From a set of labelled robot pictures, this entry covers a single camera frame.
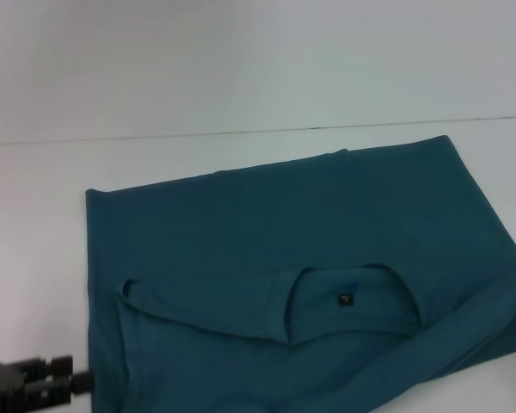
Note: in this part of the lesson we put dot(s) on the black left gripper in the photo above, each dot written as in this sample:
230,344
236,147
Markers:
8,387

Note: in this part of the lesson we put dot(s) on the teal T-shirt white print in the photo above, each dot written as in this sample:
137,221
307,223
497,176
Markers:
284,279

